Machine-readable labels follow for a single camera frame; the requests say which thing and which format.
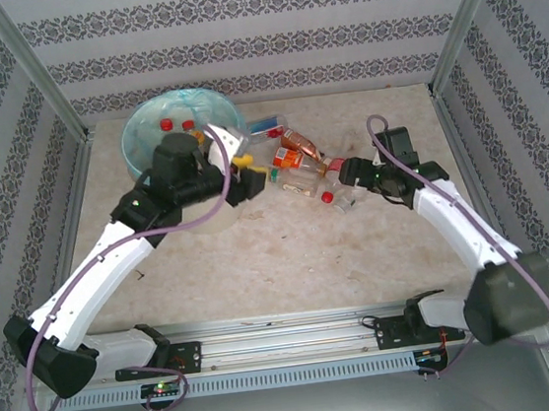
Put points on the blue label bottle blue cap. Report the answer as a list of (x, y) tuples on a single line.
[(268, 126)]

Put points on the beige waste bin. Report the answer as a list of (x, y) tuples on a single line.
[(216, 219)]

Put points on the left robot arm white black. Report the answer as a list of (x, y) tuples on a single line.
[(90, 281)]

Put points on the red cap bottle red label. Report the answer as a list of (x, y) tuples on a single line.
[(331, 169)]

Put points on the clear bottle green white label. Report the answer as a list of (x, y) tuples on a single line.
[(346, 202)]

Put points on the clear bottle green cap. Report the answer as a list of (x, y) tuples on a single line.
[(302, 185)]

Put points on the clear bottle red floral label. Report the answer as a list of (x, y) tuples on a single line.
[(188, 124)]

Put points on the clear bottle orange label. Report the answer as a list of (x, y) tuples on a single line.
[(288, 158)]

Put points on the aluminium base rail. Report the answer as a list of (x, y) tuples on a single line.
[(295, 342)]

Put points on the copper brown bottle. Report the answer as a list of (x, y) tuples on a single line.
[(299, 143)]

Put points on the aluminium frame post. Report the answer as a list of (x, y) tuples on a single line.
[(470, 4), (25, 60)]

